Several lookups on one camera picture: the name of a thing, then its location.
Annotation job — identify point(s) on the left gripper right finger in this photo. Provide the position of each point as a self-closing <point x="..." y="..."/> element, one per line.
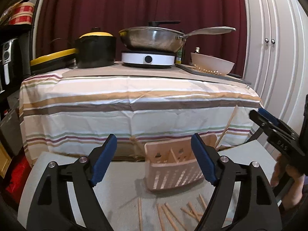
<point x="256" y="208"/>

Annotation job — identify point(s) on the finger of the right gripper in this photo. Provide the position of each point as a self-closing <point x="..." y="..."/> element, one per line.
<point x="268" y="116"/>
<point x="264" y="125"/>

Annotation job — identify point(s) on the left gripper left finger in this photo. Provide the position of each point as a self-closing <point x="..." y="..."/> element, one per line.
<point x="64" y="198"/>

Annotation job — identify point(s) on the lone wooden chopstick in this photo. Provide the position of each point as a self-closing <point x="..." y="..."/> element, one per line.
<point x="140" y="214"/>

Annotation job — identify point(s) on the person right hand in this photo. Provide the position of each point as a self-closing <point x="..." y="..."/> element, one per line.
<point x="292" y="192"/>

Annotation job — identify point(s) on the dark grey tray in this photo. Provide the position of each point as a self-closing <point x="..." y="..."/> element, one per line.
<point x="190" y="70"/>

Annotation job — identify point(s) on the red box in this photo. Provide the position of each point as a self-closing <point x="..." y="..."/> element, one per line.
<point x="16" y="178"/>

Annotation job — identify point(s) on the wooden board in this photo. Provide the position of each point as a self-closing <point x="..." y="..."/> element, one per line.
<point x="5" y="161"/>

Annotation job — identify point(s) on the white bowl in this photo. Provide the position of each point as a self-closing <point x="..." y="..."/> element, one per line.
<point x="211" y="65"/>

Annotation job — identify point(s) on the white cabinet doors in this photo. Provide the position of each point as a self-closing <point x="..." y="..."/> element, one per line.
<point x="276" y="57"/>

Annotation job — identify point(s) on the striped tablecloth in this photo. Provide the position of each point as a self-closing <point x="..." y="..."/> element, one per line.
<point x="73" y="115"/>

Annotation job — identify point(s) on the pink perforated utensil holder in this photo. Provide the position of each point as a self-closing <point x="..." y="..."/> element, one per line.
<point x="170" y="164"/>

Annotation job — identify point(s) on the green oil bottle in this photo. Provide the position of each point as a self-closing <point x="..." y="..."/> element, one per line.
<point x="179" y="56"/>

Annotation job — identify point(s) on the white induction cooker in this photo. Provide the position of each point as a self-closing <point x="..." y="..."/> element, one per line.
<point x="148" y="59"/>

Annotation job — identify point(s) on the stainless steel frying pan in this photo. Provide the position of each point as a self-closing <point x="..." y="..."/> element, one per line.
<point x="163" y="39"/>

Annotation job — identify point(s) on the black yellow flat pan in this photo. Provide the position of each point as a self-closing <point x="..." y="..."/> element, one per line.
<point x="53" y="61"/>

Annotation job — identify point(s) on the black air fryer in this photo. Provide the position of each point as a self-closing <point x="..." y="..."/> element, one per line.
<point x="11" y="66"/>

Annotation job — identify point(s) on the black pot yellow lid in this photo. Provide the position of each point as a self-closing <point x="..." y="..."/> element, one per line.
<point x="95" y="49"/>

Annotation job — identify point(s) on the red white round tins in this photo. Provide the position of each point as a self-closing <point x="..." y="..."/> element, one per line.
<point x="22" y="14"/>

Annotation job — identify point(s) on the dark red curtain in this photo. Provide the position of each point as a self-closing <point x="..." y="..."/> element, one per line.
<point x="61" y="22"/>

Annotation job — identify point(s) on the black shelf unit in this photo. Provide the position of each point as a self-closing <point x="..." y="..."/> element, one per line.
<point x="23" y="32"/>

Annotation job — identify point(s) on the black pan handle behind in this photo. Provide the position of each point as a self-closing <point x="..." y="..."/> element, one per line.
<point x="158" y="23"/>

